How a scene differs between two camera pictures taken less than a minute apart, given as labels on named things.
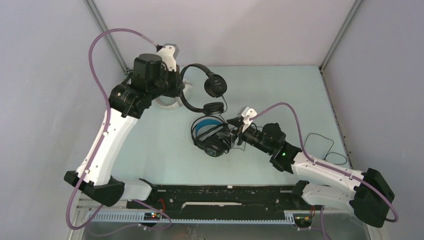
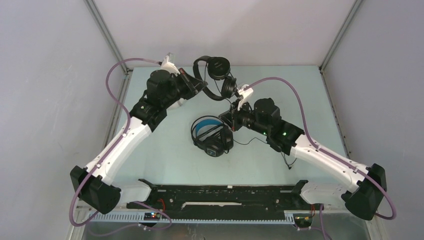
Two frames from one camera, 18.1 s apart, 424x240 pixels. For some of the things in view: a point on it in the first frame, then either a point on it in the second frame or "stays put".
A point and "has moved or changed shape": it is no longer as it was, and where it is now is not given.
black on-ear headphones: [215, 86] has moved or changed shape
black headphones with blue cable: [211, 134] stays put
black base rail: [224, 198] stays put
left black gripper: [178, 85] to [199, 85]
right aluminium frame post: [325, 62] stays put
